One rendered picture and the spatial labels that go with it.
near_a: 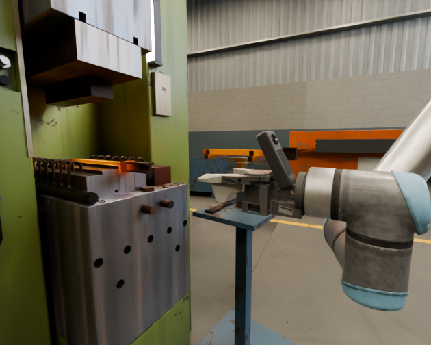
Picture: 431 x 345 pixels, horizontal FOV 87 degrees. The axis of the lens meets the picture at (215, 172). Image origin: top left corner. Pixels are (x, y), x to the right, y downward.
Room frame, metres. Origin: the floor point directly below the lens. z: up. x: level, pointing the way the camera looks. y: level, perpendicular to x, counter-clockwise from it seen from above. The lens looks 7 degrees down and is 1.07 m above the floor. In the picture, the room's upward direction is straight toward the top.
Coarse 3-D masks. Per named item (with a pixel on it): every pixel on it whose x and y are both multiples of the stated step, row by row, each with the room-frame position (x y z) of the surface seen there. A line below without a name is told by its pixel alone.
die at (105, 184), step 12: (36, 168) 0.78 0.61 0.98; (48, 168) 0.78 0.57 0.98; (84, 168) 0.69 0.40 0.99; (96, 168) 0.69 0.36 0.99; (108, 168) 0.69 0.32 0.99; (72, 180) 0.63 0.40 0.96; (84, 180) 0.60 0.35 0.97; (96, 180) 0.62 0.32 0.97; (108, 180) 0.65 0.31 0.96; (120, 180) 0.68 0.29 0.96; (132, 180) 0.71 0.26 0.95; (144, 180) 0.76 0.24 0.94; (96, 192) 0.61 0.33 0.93; (108, 192) 0.64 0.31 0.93; (120, 192) 0.68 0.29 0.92
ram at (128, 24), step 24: (24, 0) 0.62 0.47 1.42; (48, 0) 0.55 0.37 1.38; (72, 0) 0.59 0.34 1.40; (96, 0) 0.64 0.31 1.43; (120, 0) 0.71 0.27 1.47; (144, 0) 0.78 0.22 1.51; (24, 24) 0.63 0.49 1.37; (48, 24) 0.62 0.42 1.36; (96, 24) 0.64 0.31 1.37; (120, 24) 0.70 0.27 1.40; (144, 24) 0.78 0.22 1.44; (144, 48) 0.78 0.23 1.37
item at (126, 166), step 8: (72, 160) 0.84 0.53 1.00; (80, 160) 0.81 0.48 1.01; (88, 160) 0.78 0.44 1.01; (96, 160) 0.78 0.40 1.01; (104, 160) 0.78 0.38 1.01; (128, 160) 0.70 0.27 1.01; (120, 168) 0.68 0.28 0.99; (128, 168) 0.68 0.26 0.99; (136, 168) 0.67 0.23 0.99; (144, 168) 0.65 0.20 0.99
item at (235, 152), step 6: (204, 150) 1.02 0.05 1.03; (216, 150) 0.98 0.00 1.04; (222, 150) 0.96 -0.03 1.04; (228, 150) 0.94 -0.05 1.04; (234, 150) 0.92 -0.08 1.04; (240, 150) 0.91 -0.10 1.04; (246, 150) 0.89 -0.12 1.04; (252, 150) 0.87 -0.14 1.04; (258, 150) 0.86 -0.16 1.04; (288, 150) 0.80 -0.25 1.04; (294, 150) 0.79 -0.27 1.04; (288, 156) 0.80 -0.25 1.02; (294, 156) 0.78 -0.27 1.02
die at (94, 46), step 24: (72, 24) 0.60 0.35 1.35; (24, 48) 0.75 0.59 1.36; (48, 48) 0.67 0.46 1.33; (72, 48) 0.60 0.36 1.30; (96, 48) 0.64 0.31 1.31; (120, 48) 0.70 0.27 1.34; (48, 72) 0.69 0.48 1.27; (72, 72) 0.69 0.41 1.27; (96, 72) 0.69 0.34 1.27; (120, 72) 0.70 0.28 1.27
